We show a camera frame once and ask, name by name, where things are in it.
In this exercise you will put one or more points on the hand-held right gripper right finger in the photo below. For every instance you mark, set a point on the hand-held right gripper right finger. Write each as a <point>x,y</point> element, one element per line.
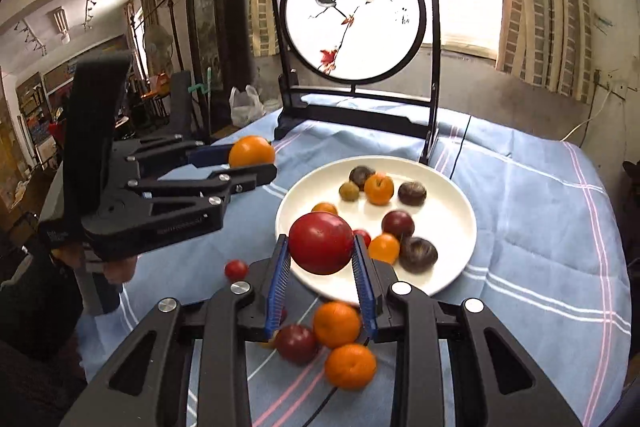
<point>365,292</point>

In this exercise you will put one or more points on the pale yellow cherry tomato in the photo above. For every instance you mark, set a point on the pale yellow cherry tomato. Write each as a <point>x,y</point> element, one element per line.
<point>349,191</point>

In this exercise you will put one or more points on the dark chair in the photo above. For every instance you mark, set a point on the dark chair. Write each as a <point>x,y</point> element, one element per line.
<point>181,107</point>

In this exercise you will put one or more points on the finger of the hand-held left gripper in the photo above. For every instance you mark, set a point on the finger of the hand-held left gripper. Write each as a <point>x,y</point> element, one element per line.
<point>210,155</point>
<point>255,177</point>

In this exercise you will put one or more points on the electric fan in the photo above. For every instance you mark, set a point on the electric fan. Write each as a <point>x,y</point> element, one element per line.
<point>159,42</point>

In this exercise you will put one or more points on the white plastic bag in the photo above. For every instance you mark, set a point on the white plastic bag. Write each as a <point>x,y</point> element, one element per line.
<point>245,107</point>

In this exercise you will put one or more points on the dark coat stand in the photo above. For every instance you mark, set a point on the dark coat stand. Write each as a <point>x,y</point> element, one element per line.
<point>171,17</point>

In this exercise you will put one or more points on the person's left hand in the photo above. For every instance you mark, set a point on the person's left hand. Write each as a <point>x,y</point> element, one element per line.
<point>122,271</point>

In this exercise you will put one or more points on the blue striped tablecloth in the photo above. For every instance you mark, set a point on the blue striped tablecloth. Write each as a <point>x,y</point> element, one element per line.
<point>525,232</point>

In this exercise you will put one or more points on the wall power outlet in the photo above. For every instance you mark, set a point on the wall power outlet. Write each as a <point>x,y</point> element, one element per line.
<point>612,83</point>

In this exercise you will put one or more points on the person's left forearm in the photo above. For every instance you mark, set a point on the person's left forearm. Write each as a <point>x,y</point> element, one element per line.
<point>35,357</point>

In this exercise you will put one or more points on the white ceiling lamp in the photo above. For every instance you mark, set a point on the white ceiling lamp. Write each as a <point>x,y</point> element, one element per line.
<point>60,23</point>

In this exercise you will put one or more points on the orange-yellow cherry tomato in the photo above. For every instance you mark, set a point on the orange-yellow cherry tomato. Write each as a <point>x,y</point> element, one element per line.
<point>384,248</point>
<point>378,188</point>
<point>324,208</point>

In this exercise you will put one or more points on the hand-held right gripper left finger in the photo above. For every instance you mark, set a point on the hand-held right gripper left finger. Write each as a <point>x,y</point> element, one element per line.
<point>277,292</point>

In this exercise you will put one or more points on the white plate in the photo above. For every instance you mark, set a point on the white plate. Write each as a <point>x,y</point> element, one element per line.
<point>445,212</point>

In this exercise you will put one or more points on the dark framed painting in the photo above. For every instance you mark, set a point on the dark framed painting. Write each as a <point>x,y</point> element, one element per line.
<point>210,27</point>

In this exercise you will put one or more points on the cluttered shelving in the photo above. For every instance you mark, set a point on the cluttered shelving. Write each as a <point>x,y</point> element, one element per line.
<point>35,117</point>

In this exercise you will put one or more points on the ceiling track light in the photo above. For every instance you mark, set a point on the ceiling track light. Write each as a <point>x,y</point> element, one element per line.
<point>30,37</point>
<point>90,4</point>

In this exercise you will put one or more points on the bird painting table screen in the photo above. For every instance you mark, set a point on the bird painting table screen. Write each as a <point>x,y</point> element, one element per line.
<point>350,32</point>

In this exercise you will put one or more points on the tangerine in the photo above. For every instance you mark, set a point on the tangerine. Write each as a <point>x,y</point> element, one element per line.
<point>251,151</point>
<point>350,366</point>
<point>336,323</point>

